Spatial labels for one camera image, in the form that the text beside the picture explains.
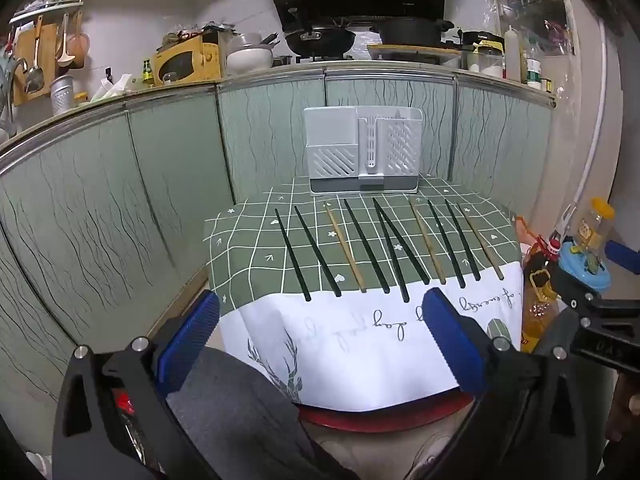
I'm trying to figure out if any green checked tablecloth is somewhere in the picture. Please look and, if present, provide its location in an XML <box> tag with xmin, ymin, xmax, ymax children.
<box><xmin>202</xmin><ymin>172</ymin><xmax>525</xmax><ymax>406</ymax></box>

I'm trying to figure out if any red round stool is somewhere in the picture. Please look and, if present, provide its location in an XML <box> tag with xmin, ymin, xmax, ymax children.
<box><xmin>295</xmin><ymin>391</ymin><xmax>473</xmax><ymax>431</ymax></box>

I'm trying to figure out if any hanging metal spatula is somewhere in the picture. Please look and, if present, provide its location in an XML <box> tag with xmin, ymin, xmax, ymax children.
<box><xmin>25</xmin><ymin>17</ymin><xmax>46</xmax><ymax>95</ymax></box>

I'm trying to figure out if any round wooden board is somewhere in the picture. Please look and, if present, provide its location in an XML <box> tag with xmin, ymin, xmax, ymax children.
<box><xmin>366</xmin><ymin>42</ymin><xmax>463</xmax><ymax>66</ymax></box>

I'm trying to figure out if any white bowl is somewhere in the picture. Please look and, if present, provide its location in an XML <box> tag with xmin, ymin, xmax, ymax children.
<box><xmin>226</xmin><ymin>44</ymin><xmax>275</xmax><ymax>75</ymax></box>

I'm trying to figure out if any white squeeze bottle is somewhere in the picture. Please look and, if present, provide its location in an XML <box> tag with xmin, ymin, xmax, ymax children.
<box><xmin>504</xmin><ymin>25</ymin><xmax>521</xmax><ymax>81</ymax></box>

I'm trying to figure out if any black chopstick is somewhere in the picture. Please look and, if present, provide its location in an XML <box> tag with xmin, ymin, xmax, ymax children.
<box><xmin>444</xmin><ymin>200</ymin><xmax>482</xmax><ymax>282</ymax></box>
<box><xmin>274</xmin><ymin>207</ymin><xmax>312</xmax><ymax>303</ymax></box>
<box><xmin>372</xmin><ymin>197</ymin><xmax>431</xmax><ymax>285</ymax></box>
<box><xmin>293</xmin><ymin>205</ymin><xmax>343</xmax><ymax>298</ymax></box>
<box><xmin>379</xmin><ymin>208</ymin><xmax>410</xmax><ymax>304</ymax></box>
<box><xmin>427</xmin><ymin>200</ymin><xmax>466</xmax><ymax>290</ymax></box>
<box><xmin>343</xmin><ymin>198</ymin><xmax>391</xmax><ymax>295</ymax></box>

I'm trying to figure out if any person's right hand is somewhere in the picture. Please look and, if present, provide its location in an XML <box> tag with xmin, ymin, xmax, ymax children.
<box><xmin>604</xmin><ymin>372</ymin><xmax>640</xmax><ymax>443</ymax></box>

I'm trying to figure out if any hanging wooden cutting board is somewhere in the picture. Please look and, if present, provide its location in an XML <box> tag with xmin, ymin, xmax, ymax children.
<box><xmin>12</xmin><ymin>22</ymin><xmax>58</xmax><ymax>107</ymax></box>

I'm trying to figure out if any orange bag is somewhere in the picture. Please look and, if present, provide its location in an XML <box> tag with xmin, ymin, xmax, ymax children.
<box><xmin>515</xmin><ymin>215</ymin><xmax>546</xmax><ymax>251</ymax></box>

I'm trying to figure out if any white wall rack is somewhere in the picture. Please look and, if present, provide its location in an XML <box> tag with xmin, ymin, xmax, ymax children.
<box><xmin>10</xmin><ymin>0</ymin><xmax>83</xmax><ymax>23</ymax></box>

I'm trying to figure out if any white utensil holder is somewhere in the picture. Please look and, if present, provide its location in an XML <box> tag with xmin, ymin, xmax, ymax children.
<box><xmin>303</xmin><ymin>106</ymin><xmax>423</xmax><ymax>197</ymax></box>

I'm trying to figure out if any hanging pink ladle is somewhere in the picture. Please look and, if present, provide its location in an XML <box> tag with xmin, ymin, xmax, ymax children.
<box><xmin>67</xmin><ymin>10</ymin><xmax>91</xmax><ymax>68</ymax></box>

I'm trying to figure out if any yellow countertop oven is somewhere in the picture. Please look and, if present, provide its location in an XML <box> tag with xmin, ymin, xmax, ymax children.
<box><xmin>152</xmin><ymin>35</ymin><xmax>221</xmax><ymax>86</ymax></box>

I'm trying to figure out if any hanging white ladle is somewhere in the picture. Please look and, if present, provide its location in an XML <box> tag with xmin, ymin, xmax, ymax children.
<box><xmin>56</xmin><ymin>12</ymin><xmax>71</xmax><ymax>66</ymax></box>

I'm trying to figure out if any clear jar with yellow lid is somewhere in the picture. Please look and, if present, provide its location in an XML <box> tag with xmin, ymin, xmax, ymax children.
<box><xmin>577</xmin><ymin>197</ymin><xmax>616</xmax><ymax>251</ymax></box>

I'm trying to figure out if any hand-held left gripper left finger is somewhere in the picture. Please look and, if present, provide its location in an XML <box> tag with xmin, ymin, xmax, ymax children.
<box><xmin>52</xmin><ymin>289</ymin><xmax>221</xmax><ymax>480</ymax></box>

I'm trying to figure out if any black kitchen appliance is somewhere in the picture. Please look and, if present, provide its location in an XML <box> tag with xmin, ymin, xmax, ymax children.
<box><xmin>460</xmin><ymin>30</ymin><xmax>506</xmax><ymax>51</ymax></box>

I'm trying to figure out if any black frying pan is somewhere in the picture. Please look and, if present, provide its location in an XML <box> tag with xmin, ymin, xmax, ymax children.
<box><xmin>284</xmin><ymin>25</ymin><xmax>357</xmax><ymax>58</ymax></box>

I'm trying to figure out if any blue plastic container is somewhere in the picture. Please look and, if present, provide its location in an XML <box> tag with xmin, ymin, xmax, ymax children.
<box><xmin>557</xmin><ymin>242</ymin><xmax>613</xmax><ymax>293</ymax></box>

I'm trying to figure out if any metal perforated cylinder holder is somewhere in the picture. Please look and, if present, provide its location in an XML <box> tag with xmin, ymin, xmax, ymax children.
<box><xmin>50</xmin><ymin>75</ymin><xmax>76</xmax><ymax>116</ymax></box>

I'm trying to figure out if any red capped oil bottle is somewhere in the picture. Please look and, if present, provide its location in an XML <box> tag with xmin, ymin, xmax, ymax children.
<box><xmin>520</xmin><ymin>240</ymin><xmax>563</xmax><ymax>356</ymax></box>

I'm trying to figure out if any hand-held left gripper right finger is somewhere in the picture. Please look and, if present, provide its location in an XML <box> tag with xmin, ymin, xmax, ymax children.
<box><xmin>415</xmin><ymin>287</ymin><xmax>601</xmax><ymax>480</ymax></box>

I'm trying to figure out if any white plastic bag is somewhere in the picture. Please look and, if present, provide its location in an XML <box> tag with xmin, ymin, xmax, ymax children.
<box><xmin>90</xmin><ymin>74</ymin><xmax>133</xmax><ymax>103</ymax></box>

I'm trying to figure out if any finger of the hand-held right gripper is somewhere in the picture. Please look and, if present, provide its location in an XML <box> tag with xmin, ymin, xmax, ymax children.
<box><xmin>550</xmin><ymin>260</ymin><xmax>608</xmax><ymax>312</ymax></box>
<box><xmin>606</xmin><ymin>241</ymin><xmax>640</xmax><ymax>276</ymax></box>

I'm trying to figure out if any clear plastic sheet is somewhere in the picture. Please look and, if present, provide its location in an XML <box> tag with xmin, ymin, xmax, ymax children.
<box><xmin>492</xmin><ymin>0</ymin><xmax>576</xmax><ymax>61</ymax></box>

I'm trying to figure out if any black cooking pot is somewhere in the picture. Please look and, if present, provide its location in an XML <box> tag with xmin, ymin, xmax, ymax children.
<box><xmin>370</xmin><ymin>17</ymin><xmax>456</xmax><ymax>46</ymax></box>

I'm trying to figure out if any wooden chopstick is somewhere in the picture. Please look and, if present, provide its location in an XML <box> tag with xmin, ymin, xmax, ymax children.
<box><xmin>324</xmin><ymin>202</ymin><xmax>368</xmax><ymax>293</ymax></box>
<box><xmin>408</xmin><ymin>196</ymin><xmax>446</xmax><ymax>284</ymax></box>
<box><xmin>456</xmin><ymin>203</ymin><xmax>504</xmax><ymax>281</ymax></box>

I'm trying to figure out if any white pipe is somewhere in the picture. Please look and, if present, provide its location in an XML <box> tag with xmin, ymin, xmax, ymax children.
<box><xmin>572</xmin><ymin>25</ymin><xmax>626</xmax><ymax>221</ymax></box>

